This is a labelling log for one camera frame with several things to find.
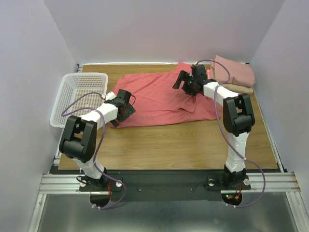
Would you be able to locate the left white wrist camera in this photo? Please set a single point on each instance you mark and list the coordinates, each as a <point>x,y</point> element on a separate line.
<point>109,96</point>

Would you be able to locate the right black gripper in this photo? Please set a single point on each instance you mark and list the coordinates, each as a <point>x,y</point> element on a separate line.
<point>186,82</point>

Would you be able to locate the folded dusty pink shirt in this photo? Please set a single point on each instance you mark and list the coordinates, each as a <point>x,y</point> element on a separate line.
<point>240,74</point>

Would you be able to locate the folded tan shirt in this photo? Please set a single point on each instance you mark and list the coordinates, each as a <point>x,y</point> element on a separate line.
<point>231,87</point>

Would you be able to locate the aluminium frame rail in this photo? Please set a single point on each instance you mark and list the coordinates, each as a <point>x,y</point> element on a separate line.
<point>275,182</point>

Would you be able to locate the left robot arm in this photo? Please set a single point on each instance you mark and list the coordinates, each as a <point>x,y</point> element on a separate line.
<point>79,139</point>

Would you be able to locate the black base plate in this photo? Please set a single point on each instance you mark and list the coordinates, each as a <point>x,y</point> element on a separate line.
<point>163,185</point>

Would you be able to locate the white perforated plastic basket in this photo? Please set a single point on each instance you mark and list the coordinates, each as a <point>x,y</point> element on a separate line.
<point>78,90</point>

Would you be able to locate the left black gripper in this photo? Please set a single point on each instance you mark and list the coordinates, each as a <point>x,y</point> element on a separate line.
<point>130,111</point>

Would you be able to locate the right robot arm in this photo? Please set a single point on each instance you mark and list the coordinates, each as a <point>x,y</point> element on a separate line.
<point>238,118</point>

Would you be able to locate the red t-shirt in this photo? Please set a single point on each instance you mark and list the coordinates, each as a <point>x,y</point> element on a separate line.
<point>157,103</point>

